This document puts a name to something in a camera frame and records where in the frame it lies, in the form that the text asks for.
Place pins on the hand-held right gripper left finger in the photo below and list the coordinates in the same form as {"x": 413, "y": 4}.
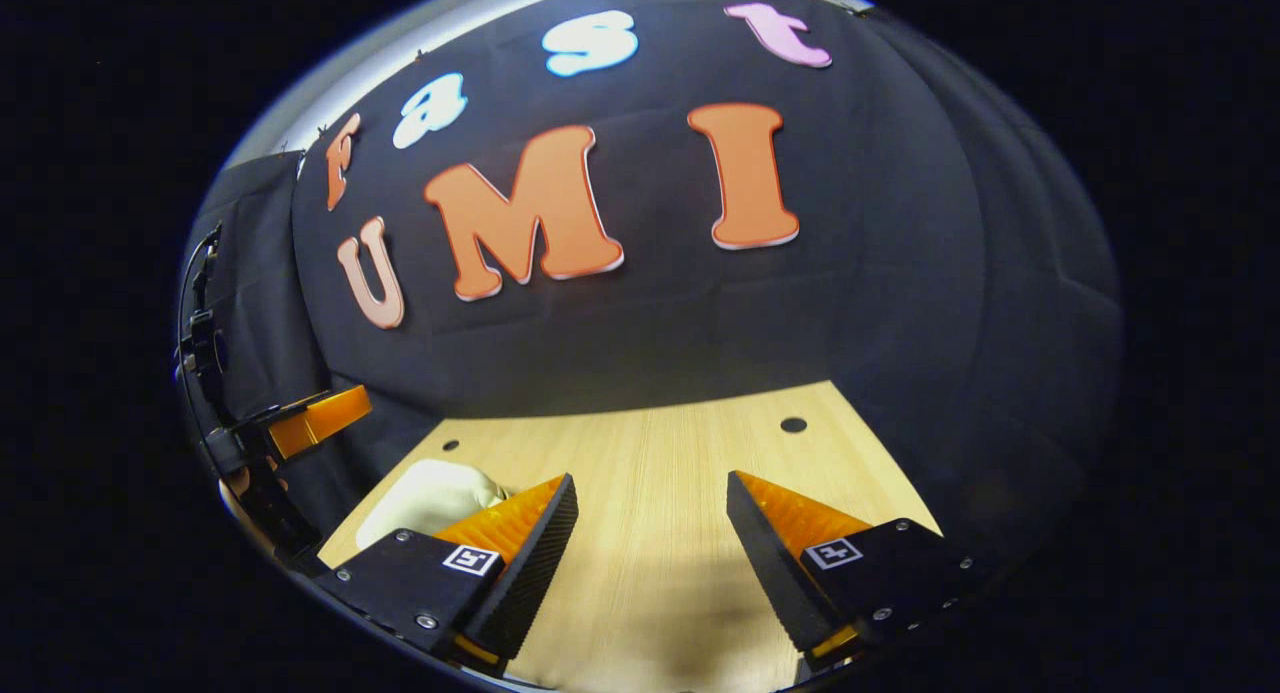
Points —
{"x": 530, "y": 573}

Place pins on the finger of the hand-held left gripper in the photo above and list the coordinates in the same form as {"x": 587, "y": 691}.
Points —
{"x": 320, "y": 420}

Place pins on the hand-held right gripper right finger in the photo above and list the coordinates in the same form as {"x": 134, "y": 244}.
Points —
{"x": 775, "y": 578}

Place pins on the pale yellow suitcase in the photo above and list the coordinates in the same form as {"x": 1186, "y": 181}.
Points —
{"x": 430, "y": 498}

